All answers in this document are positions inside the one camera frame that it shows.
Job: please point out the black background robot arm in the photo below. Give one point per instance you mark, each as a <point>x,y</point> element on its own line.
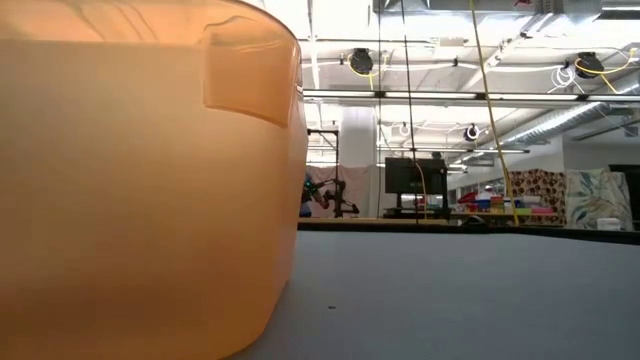
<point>340,197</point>

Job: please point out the person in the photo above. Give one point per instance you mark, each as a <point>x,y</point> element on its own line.
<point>306,197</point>

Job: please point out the white curtain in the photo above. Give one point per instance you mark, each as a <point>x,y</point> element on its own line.
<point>360,182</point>

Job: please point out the white column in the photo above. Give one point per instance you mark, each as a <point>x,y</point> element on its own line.
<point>357,135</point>

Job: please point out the black flat screen monitor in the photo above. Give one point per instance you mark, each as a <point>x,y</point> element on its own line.
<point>430,175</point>

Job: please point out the clear plastic bin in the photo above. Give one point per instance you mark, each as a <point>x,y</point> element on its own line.
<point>245,70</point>

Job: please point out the red storage basket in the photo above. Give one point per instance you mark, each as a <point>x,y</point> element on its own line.
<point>467,197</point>

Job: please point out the blue storage box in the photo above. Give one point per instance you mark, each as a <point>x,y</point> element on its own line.
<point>482,204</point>

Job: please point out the orange storage box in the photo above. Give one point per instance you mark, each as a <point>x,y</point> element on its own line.
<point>496,202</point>

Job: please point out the orange plastic bin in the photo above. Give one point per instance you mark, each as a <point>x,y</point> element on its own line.
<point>125,225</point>

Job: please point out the brown floral cloth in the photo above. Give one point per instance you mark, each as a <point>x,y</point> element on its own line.
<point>537,192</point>

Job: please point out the leaf pattern cloth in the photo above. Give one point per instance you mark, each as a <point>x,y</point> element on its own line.
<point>595,195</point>

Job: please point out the white bucket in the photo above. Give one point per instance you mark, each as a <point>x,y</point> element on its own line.
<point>610,223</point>

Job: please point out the silver ceiling duct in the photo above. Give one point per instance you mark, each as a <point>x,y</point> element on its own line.
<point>555,120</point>

